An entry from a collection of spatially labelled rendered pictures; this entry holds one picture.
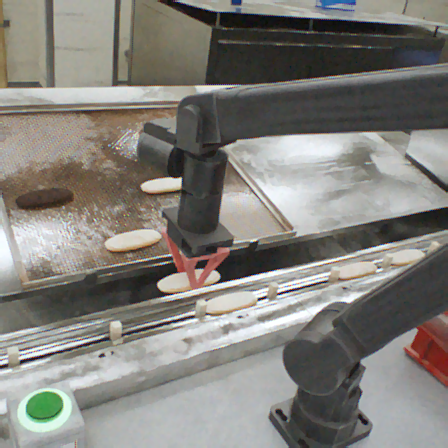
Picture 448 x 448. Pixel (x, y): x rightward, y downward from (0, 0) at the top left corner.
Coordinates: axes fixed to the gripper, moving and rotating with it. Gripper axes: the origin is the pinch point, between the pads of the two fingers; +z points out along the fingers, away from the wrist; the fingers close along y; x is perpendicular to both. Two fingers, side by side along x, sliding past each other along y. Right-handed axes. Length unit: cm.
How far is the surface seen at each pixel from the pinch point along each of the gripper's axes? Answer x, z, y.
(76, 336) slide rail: 16.3, 7.9, 1.8
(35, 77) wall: -61, 79, 371
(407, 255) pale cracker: -50, 7, 0
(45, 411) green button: 24.3, 2.5, -13.7
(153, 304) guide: 3.9, 6.8, 3.3
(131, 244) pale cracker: 3.6, 2.3, 13.9
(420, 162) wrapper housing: -80, 0, 25
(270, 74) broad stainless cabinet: -134, 18, 165
